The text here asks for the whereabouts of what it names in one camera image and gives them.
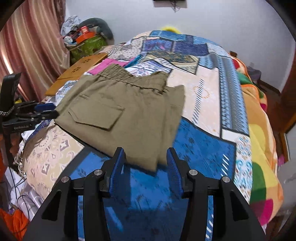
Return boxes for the orange box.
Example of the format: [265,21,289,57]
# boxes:
[76,31,95,44]

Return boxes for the wooden lap desk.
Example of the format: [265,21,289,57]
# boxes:
[45,53,109,96]

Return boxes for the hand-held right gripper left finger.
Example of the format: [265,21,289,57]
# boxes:
[23,147,126,241]

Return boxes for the colourful fleece blanket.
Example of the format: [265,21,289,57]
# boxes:
[229,52,285,226]

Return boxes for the pink striped curtain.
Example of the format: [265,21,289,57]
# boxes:
[0,0,70,102]

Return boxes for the pink cloth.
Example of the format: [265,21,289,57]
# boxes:
[87,58,130,76]

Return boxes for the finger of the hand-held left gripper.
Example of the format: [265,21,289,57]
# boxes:
[16,101,55,113]
[21,110,59,123]

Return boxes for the grey bag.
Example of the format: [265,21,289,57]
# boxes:
[246,66,263,84]

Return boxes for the grey neck pillow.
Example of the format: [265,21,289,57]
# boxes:
[80,18,114,40]

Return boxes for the yellow hoop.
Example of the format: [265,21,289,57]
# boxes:
[161,25,182,34]

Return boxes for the green patterned bag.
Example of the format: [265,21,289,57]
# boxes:
[67,35,108,65]

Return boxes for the pale grey crumpled cloth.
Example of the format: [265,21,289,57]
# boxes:
[60,15,81,35]

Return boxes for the white cables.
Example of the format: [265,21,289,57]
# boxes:
[13,151,29,183]

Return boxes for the orange cloth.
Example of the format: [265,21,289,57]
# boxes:
[0,207,29,240]

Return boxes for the olive green pants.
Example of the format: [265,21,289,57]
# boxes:
[54,64,186,172]

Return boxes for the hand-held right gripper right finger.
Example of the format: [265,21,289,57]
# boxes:
[166,147,266,241]

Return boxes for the patchwork printed blanket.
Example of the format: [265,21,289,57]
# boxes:
[23,30,253,241]

